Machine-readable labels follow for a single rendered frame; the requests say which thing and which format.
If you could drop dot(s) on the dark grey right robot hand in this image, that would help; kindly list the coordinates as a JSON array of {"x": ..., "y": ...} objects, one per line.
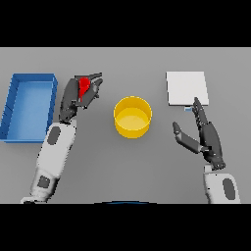
[{"x": 212, "y": 140}]

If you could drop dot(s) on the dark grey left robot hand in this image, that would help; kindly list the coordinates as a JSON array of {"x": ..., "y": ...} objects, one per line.
[{"x": 69, "y": 94}]

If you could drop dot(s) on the red beaker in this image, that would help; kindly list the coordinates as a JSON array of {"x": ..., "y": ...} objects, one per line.
[{"x": 83, "y": 87}]

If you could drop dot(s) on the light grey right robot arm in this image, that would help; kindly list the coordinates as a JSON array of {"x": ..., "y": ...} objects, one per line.
[{"x": 221, "y": 186}]

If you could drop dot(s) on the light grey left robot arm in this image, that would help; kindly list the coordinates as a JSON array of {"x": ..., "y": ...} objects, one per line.
[{"x": 52, "y": 157}]

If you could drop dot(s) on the pale square measuring scale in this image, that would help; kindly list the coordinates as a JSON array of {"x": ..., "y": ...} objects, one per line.
[{"x": 187, "y": 88}]

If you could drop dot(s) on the yellow bowl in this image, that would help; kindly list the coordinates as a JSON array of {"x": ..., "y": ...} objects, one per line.
[{"x": 132, "y": 117}]

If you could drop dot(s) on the blue tray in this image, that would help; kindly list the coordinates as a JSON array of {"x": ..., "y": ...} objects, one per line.
[{"x": 28, "y": 106}]

